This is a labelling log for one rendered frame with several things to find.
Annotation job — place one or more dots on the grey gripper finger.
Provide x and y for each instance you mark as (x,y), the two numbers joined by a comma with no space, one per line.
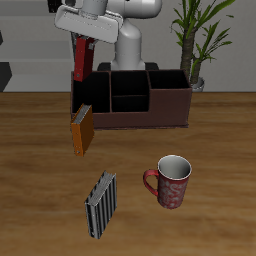
(92,45)
(74,34)

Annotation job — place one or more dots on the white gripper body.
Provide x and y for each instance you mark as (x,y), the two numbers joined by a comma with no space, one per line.
(88,24)

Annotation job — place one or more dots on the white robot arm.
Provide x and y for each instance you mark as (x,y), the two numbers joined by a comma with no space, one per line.
(128,46)

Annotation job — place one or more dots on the orange book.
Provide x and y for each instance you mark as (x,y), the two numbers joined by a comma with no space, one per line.
(83,131)

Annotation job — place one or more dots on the dark brown desk caddy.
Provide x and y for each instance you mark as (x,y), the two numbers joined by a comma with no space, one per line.
(168,106)

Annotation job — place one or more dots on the black and grey striped book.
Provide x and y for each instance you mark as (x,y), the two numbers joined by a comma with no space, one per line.
(103,206)

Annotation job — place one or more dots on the green pot plant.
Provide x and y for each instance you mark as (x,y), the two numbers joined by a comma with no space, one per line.
(188,50)

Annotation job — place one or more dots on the red patterned mug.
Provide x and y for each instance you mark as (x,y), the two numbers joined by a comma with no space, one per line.
(171,191)

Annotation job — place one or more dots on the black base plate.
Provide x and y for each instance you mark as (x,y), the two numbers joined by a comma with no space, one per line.
(151,66)

